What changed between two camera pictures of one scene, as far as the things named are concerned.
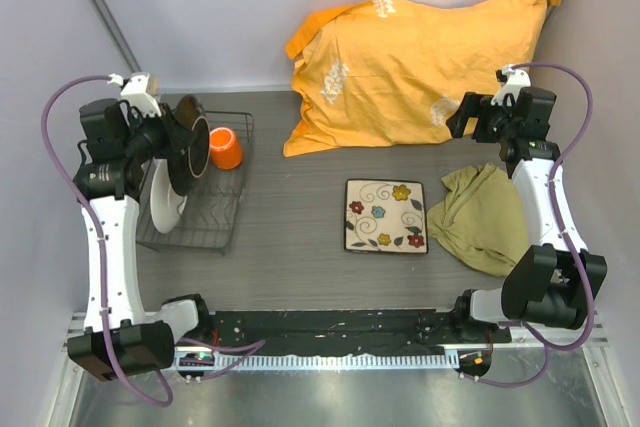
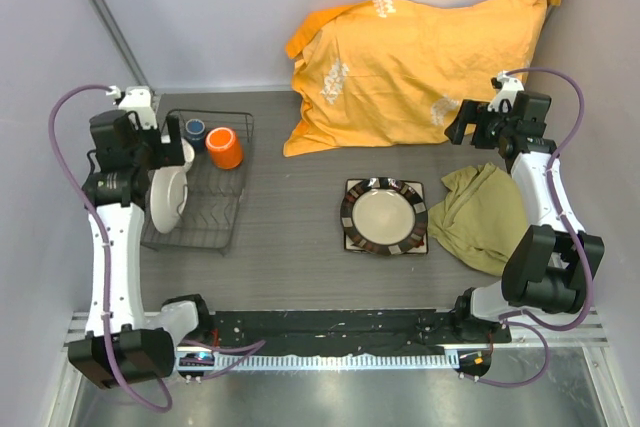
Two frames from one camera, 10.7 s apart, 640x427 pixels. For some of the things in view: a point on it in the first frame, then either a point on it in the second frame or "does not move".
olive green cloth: x=483 y=223 does not move
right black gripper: x=477 y=106 does not move
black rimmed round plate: x=185 y=170 to x=384 y=216
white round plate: x=165 y=204 does not move
